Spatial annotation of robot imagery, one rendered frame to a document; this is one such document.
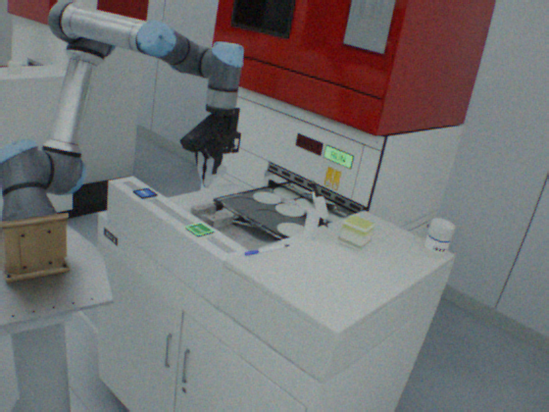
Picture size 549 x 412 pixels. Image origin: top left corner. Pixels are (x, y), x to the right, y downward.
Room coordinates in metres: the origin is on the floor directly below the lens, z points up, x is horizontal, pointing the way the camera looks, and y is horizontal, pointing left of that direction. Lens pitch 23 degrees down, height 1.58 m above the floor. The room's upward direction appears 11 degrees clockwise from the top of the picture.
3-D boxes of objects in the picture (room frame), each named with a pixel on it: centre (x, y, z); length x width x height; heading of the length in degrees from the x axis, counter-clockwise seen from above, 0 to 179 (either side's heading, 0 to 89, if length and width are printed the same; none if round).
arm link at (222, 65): (1.20, 0.18, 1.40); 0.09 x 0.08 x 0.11; 65
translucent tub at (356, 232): (1.28, -0.24, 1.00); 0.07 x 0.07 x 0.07; 60
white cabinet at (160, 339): (1.38, 0.00, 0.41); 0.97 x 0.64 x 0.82; 51
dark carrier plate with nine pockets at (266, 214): (1.58, -0.06, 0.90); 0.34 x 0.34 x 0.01; 51
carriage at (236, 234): (1.36, 0.10, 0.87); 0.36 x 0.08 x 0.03; 51
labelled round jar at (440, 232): (1.32, -0.49, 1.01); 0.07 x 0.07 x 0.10
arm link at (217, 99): (1.20, 0.17, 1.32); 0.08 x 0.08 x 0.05
